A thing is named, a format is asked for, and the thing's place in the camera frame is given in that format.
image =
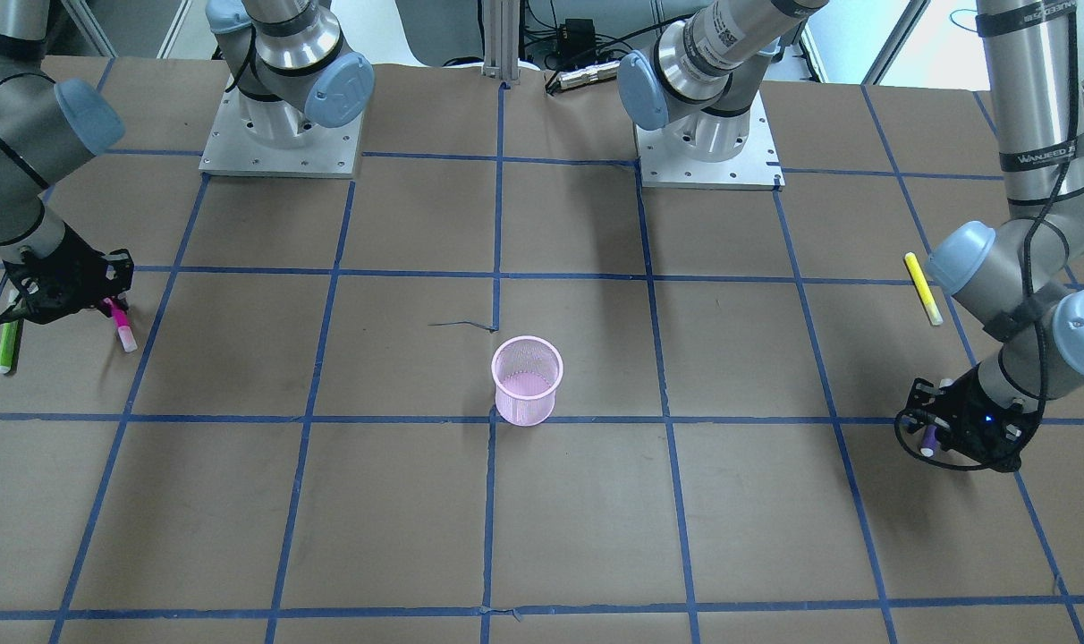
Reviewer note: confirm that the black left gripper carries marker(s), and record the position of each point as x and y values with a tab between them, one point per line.
969	400

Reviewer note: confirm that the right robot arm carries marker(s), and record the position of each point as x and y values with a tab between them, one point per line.
291	53

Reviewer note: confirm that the yellow marker pen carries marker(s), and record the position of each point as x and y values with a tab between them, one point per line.
926	298

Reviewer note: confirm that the pink mesh cup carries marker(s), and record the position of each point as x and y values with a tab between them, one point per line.
527	372

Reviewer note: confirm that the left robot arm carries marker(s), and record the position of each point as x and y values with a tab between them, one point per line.
1005	276

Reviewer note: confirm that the aluminium frame post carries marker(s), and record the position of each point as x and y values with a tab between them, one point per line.
500	32

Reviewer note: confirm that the pink marker pen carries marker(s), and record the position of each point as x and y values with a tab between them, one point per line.
118	312

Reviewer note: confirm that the purple marker pen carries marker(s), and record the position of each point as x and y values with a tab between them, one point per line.
928	443

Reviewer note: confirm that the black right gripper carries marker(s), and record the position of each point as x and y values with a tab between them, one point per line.
62	288

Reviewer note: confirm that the green marker pen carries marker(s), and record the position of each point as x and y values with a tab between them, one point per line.
10	345

